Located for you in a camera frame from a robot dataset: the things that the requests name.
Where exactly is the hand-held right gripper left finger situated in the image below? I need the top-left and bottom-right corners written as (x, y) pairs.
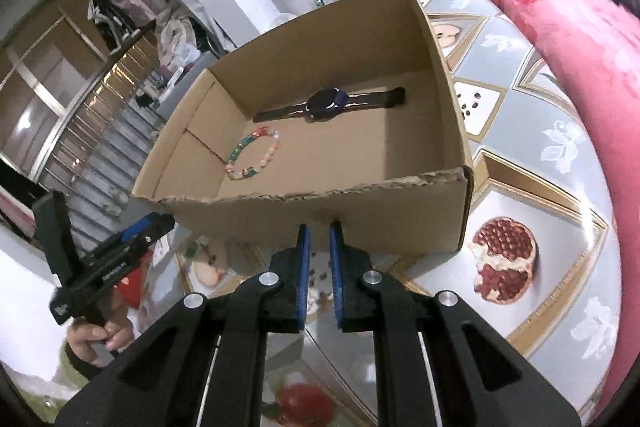
top-left (54, 223), bottom-right (313, 427)

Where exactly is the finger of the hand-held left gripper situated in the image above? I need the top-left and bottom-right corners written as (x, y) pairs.
top-left (92, 213), bottom-right (177, 258)

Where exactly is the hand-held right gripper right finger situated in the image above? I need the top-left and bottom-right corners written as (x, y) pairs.
top-left (328, 221), bottom-right (583, 427)

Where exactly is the colourful bead bracelet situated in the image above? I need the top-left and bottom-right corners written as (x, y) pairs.
top-left (224, 128), bottom-right (282, 180)

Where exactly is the cardboard box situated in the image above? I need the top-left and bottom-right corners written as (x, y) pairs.
top-left (131, 0), bottom-right (475, 254)

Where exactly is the black wrist watch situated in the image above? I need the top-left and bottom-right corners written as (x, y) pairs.
top-left (252, 86), bottom-right (407, 124)

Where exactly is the person's left hand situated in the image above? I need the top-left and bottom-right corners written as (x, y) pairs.
top-left (66, 291), bottom-right (136, 368)

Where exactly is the red box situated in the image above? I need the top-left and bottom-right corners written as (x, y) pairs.
top-left (116, 252), bottom-right (157, 309)

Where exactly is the metal window grille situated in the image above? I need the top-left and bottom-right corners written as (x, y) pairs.
top-left (36, 49), bottom-right (167, 250)

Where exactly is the pile of pale clothes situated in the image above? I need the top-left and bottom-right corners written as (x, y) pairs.
top-left (110, 0), bottom-right (227, 75)

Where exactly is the black and white garment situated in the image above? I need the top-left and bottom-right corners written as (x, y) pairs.
top-left (86, 0), bottom-right (144, 44)

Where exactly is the fruit-print tablecloth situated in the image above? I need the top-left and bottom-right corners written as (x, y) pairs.
top-left (135, 0), bottom-right (622, 427)

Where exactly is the pink floral blanket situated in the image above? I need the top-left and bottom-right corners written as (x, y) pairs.
top-left (432, 0), bottom-right (640, 300)

